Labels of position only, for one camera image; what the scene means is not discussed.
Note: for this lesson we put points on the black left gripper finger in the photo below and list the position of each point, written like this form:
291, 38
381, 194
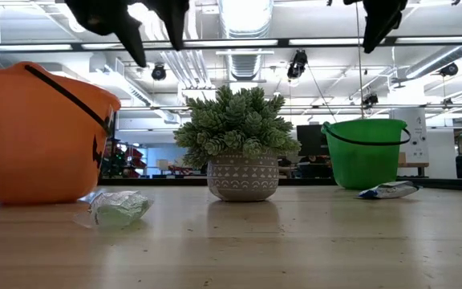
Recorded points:
134, 42
175, 24

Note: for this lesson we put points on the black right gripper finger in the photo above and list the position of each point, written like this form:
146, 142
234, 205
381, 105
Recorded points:
371, 32
385, 24

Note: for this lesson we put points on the blue white candy bar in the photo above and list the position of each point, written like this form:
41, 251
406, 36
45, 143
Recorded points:
389, 190

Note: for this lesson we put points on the clear wrapped green gummy candy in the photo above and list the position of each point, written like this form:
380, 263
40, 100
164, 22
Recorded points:
114, 208

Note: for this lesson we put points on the black round spotlight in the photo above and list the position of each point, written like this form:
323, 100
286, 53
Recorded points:
159, 73
449, 70
370, 100
297, 64

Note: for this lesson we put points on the white pipe bundle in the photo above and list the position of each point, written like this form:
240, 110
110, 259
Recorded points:
191, 68

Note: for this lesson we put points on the black beam with light strips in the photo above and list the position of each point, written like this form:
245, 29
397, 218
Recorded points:
255, 42

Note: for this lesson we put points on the white pillar with sockets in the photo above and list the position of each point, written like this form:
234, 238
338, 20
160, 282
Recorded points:
419, 132

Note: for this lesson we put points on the artificial succulent in patterned pot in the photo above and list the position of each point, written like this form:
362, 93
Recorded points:
235, 120

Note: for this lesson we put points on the red storage bin rack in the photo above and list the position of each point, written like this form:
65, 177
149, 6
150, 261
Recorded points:
132, 156

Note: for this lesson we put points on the black monitor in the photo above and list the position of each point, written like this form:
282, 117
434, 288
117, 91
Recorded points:
311, 140

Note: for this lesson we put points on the green plastic bucket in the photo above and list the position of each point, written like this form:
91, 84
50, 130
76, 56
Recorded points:
363, 164

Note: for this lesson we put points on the wooden bench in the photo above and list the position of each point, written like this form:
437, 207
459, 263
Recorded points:
415, 165

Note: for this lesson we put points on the orange pumpkin bucket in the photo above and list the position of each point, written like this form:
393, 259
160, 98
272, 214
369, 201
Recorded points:
34, 140

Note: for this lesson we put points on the white ventilation duct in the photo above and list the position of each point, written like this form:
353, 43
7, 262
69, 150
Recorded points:
247, 20

